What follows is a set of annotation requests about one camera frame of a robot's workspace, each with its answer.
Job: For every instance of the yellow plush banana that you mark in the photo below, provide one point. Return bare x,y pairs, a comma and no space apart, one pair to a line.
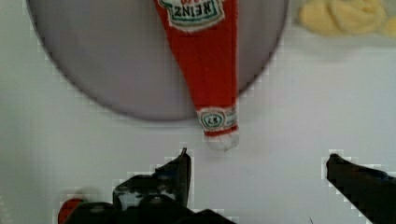
346,17

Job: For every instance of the grey round plate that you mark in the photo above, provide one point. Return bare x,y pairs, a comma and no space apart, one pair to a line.
116,51

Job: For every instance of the small red tomato toy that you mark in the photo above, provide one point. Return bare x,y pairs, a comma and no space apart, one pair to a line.
67,209

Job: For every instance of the red plush ketchup bottle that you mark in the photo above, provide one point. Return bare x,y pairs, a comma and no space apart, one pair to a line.
202,35

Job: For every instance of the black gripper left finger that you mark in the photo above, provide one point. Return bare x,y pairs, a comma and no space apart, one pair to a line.
159,198

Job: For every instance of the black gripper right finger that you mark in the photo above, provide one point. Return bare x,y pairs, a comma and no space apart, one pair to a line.
371,191

